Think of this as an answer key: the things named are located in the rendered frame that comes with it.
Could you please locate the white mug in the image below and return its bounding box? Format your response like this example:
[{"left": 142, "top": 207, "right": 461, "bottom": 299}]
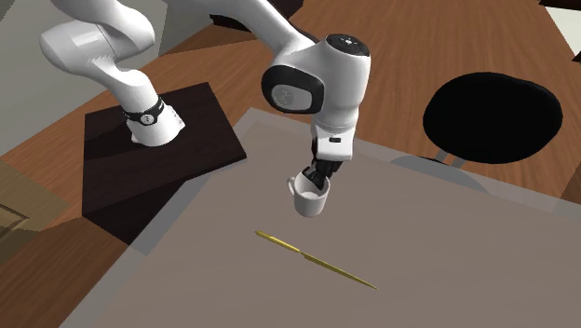
[{"left": 286, "top": 171, "right": 331, "bottom": 219}]

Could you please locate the gold knife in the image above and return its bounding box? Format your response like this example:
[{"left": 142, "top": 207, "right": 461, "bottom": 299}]
[{"left": 254, "top": 229, "right": 380, "bottom": 291}]

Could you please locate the grey table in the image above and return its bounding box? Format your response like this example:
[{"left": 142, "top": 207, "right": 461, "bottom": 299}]
[{"left": 59, "top": 106, "right": 581, "bottom": 328}]

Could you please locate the dark robot stand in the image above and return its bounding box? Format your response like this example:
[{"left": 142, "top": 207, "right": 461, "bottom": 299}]
[{"left": 81, "top": 82, "right": 249, "bottom": 246}]

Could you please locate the black round chair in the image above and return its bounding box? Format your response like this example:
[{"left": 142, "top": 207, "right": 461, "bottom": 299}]
[{"left": 390, "top": 71, "right": 564, "bottom": 196}]

